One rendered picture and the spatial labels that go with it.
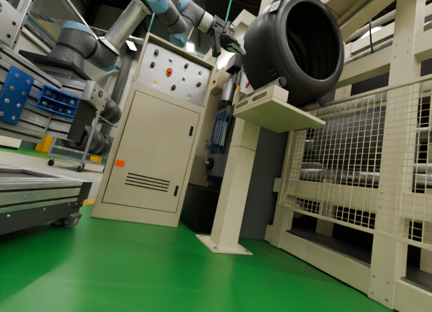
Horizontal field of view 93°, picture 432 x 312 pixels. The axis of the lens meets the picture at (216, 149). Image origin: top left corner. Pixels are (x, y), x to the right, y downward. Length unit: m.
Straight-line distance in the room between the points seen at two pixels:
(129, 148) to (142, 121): 0.19
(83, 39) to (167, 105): 0.60
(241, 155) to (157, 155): 0.57
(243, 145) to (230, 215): 0.43
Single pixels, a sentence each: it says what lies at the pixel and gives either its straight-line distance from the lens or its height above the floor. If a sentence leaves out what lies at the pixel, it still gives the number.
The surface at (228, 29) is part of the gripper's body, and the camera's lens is 1.11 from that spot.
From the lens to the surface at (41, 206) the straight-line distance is 1.01.
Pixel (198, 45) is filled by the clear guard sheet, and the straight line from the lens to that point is 1.81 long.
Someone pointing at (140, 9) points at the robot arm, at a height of 1.13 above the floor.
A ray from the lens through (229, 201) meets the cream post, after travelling 1.28.
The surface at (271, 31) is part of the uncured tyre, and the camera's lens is 1.15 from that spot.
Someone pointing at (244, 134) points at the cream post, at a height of 0.70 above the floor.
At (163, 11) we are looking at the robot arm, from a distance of 0.93.
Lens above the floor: 0.36
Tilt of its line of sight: 9 degrees up
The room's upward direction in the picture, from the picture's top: 13 degrees clockwise
